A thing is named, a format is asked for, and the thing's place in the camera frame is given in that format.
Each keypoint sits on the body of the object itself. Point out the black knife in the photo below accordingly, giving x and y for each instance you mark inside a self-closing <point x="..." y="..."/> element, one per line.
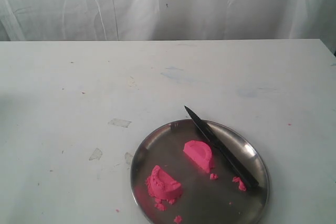
<point x="241" y="171"/>

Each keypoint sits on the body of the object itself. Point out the clear tape piece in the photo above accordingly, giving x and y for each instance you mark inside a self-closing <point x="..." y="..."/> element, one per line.
<point x="96" y="154"/>
<point x="119" y="123"/>

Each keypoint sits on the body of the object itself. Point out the round steel plate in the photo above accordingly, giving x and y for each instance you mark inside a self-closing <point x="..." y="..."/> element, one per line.
<point x="203" y="200"/>

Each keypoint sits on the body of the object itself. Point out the pink sand crumb clump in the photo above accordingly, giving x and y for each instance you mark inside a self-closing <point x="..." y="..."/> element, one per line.
<point x="177" y="219"/>
<point x="241" y="185"/>
<point x="213" y="176"/>

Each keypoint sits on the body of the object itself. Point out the white backdrop curtain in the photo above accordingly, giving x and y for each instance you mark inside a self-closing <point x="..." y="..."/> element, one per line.
<point x="25" y="20"/>

